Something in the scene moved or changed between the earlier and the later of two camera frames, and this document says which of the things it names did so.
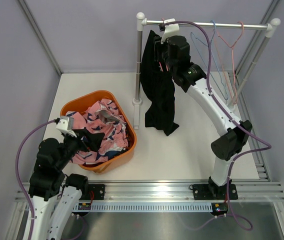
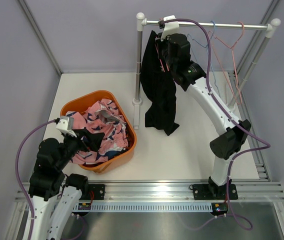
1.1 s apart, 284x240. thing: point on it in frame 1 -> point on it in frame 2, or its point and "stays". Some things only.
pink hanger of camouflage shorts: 229,44 -> 236,76
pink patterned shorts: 104,117 stays
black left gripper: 95,138 stays
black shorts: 157,84 stays
